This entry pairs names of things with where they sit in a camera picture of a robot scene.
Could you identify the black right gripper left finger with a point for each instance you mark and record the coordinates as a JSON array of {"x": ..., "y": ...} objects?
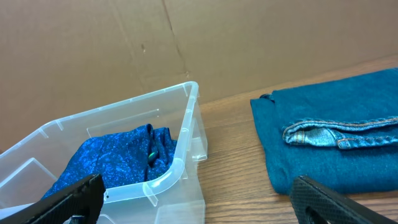
[{"x": 81, "y": 203}]

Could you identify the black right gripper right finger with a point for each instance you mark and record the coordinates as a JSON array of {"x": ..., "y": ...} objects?
[{"x": 313, "y": 203}]

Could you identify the sparkly blue green fabric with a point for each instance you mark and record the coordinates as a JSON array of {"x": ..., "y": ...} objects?
[{"x": 131, "y": 157}]

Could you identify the clear plastic storage bin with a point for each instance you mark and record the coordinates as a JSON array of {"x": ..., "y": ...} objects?
[{"x": 29, "y": 168}]

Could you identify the folded blue denim jeans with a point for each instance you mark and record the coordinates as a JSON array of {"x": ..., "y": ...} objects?
[{"x": 343, "y": 133}]

